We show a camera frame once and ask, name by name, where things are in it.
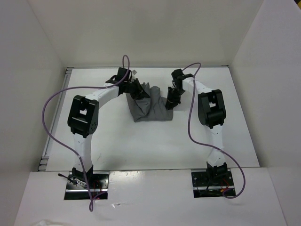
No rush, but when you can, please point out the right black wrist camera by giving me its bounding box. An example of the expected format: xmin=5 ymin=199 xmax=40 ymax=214
xmin=171 ymin=69 xmax=194 ymax=82

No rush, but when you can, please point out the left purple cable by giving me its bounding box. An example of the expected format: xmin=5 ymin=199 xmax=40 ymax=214
xmin=42 ymin=55 xmax=131 ymax=212

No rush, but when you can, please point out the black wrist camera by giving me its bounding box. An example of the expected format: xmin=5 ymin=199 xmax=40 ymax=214
xmin=171 ymin=69 xmax=194 ymax=82
xmin=106 ymin=67 xmax=135 ymax=86

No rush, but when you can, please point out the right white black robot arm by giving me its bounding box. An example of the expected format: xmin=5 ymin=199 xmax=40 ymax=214
xmin=166 ymin=76 xmax=228 ymax=185

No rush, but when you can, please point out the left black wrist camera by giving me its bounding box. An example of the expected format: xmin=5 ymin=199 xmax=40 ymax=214
xmin=106 ymin=67 xmax=135 ymax=86

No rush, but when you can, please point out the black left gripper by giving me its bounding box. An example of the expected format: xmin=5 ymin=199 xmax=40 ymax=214
xmin=124 ymin=78 xmax=150 ymax=100

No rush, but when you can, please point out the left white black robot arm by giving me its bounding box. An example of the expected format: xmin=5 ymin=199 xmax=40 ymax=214
xmin=67 ymin=79 xmax=150 ymax=188

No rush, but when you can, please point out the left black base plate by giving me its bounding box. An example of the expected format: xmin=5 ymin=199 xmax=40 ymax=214
xmin=64 ymin=171 xmax=110 ymax=201

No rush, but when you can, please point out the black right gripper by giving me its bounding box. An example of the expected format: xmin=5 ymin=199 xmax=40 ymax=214
xmin=165 ymin=87 xmax=185 ymax=109

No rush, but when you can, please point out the grey pleated skirt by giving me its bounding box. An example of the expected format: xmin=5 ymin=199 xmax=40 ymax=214
xmin=126 ymin=82 xmax=174 ymax=122

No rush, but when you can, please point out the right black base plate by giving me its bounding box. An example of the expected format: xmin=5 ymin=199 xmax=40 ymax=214
xmin=191 ymin=169 xmax=236 ymax=198

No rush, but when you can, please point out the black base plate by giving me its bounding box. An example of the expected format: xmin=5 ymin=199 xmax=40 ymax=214
xmin=64 ymin=171 xmax=110 ymax=201
xmin=191 ymin=169 xmax=236 ymax=198

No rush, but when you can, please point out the aluminium frame rail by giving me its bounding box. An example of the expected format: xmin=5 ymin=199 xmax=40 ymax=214
xmin=37 ymin=67 xmax=73 ymax=172

